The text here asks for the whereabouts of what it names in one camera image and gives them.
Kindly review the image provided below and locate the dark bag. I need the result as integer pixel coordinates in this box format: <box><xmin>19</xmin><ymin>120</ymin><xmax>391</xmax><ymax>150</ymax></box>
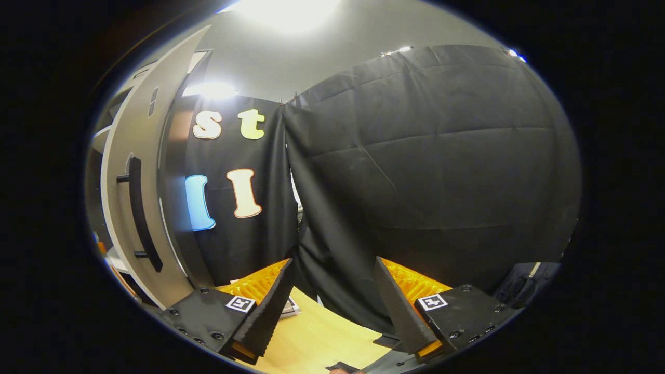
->
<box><xmin>493</xmin><ymin>261</ymin><xmax>563</xmax><ymax>308</ymax></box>

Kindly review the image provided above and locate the white and grey cabinet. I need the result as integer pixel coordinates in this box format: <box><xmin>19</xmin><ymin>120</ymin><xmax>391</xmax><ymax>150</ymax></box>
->
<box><xmin>86</xmin><ymin>49</ymin><xmax>215</xmax><ymax>302</ymax></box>

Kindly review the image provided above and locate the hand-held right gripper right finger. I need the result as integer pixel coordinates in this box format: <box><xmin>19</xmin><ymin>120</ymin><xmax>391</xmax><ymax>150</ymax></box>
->
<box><xmin>374</xmin><ymin>256</ymin><xmax>520</xmax><ymax>364</ymax></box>

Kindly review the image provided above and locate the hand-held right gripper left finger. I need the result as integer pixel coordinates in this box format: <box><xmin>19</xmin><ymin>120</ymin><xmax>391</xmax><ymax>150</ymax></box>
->
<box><xmin>160</xmin><ymin>258</ymin><xmax>298</xmax><ymax>365</ymax></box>

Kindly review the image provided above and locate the large ceiling light panel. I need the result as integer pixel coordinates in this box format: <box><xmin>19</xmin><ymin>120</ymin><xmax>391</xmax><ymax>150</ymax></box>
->
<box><xmin>229</xmin><ymin>0</ymin><xmax>341</xmax><ymax>34</ymax></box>

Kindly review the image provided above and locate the black backdrop cloth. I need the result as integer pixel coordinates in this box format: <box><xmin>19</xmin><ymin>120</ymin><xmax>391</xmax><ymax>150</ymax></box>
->
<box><xmin>283</xmin><ymin>44</ymin><xmax>581</xmax><ymax>334</ymax></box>
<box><xmin>184</xmin><ymin>93</ymin><xmax>300</xmax><ymax>287</ymax></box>

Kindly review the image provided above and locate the white cabinet door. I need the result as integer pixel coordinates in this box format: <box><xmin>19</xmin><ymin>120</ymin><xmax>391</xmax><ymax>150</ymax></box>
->
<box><xmin>100</xmin><ymin>25</ymin><xmax>214</xmax><ymax>310</ymax></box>

